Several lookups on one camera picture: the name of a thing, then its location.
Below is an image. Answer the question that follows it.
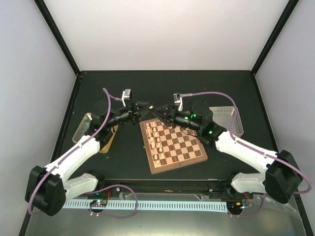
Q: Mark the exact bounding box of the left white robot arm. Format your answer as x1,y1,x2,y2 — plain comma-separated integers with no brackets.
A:
25,100,153,216

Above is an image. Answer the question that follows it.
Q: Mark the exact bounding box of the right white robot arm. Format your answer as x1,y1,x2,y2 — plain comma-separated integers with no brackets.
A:
152,101,304,204

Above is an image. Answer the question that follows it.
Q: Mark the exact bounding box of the wooden chess board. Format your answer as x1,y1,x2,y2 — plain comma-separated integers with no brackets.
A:
140,118,208,174

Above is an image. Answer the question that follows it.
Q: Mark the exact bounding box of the left controller board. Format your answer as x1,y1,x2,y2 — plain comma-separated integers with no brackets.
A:
90,200,107,207

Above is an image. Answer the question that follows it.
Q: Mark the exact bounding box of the controller board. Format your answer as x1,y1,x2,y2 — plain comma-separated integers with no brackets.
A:
90,200,107,207
226,202,252,210

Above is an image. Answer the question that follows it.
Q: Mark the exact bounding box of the right controller board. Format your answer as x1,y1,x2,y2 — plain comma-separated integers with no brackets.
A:
226,202,252,210

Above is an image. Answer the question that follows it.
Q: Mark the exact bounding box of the pink metal tray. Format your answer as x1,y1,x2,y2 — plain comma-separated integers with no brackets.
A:
209,106,244,138

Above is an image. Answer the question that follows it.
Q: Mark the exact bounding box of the gold metal tray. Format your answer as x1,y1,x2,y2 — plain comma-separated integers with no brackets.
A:
72,113,119,153

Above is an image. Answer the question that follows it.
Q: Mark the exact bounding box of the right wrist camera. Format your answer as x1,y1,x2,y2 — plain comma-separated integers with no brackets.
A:
173,93,183,111

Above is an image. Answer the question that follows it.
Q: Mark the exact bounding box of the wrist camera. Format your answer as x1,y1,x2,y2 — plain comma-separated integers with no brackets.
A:
173,93,183,111
121,89,132,109

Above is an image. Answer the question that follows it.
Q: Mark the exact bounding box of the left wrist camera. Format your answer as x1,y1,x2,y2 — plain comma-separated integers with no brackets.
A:
121,89,132,109

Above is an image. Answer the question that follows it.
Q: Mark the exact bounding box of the black front rail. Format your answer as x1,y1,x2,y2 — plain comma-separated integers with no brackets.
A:
96,179,252,199

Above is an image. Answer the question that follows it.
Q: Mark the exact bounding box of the black frame post left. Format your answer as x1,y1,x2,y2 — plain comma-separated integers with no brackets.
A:
34,0,80,76

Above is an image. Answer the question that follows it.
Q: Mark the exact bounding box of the black frame post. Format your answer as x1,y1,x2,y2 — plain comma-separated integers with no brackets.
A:
251,0,299,75
34,0,80,76

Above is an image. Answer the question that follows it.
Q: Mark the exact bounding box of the white slotted cable duct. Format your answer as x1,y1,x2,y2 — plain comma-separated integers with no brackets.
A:
63,199,227,213

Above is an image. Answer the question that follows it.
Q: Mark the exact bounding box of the black frame post right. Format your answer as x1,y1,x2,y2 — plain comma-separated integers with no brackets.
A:
251,0,299,75

